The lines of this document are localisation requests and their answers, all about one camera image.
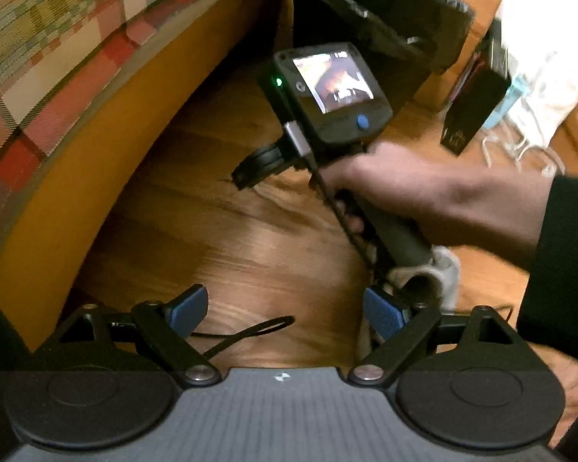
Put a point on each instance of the wooden bed frame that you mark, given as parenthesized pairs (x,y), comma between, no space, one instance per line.
(47,244)

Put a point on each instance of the white sneaker with black laces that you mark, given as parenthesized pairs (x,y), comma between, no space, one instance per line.
(435,284)

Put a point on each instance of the white plastic bag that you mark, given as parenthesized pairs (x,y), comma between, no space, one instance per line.
(541,37)

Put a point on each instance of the person's right hand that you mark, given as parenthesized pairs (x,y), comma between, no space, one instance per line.
(498,210)

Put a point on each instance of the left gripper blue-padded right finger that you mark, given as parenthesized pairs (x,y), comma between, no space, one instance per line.
(407,333)

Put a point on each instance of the plaid bed cover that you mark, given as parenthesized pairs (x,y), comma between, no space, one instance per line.
(56,58)

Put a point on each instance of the black trash bin with bag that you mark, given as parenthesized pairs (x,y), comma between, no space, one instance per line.
(401,41)

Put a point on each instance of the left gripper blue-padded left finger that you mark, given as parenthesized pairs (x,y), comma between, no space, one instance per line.
(163,329)

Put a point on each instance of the black rectangular box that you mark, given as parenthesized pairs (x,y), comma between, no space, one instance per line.
(478,90)

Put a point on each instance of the right forearm in dark sleeve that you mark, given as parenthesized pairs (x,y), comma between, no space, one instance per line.
(549,310)

